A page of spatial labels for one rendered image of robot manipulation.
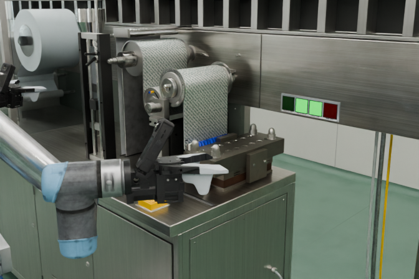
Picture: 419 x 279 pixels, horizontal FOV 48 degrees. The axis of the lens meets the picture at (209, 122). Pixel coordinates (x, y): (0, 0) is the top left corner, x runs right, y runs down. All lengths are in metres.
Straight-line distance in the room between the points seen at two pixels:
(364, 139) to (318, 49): 2.70
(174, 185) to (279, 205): 0.98
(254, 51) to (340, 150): 2.73
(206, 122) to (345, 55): 0.58
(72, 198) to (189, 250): 0.70
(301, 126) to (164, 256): 3.27
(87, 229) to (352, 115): 1.03
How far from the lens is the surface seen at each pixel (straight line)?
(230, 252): 1.71
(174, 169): 0.90
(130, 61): 1.89
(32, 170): 1.05
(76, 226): 0.96
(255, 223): 1.78
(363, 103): 1.65
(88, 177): 0.92
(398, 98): 1.59
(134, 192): 0.94
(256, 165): 1.75
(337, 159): 4.53
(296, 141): 4.74
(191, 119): 1.75
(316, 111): 1.73
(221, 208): 1.59
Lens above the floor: 1.55
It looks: 14 degrees down
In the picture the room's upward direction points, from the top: straight up
